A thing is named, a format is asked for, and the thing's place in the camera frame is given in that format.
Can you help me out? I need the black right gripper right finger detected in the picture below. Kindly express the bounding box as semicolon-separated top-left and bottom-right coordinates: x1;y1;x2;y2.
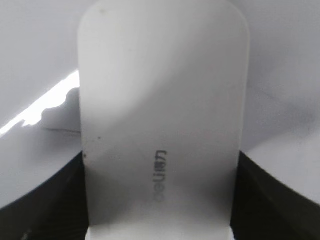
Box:
231;152;320;240

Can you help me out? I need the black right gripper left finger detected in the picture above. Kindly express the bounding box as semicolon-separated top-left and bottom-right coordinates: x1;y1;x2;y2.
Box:
0;152;89;240

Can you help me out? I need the white board eraser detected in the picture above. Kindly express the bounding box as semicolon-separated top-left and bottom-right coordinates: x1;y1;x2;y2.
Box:
77;0;250;240

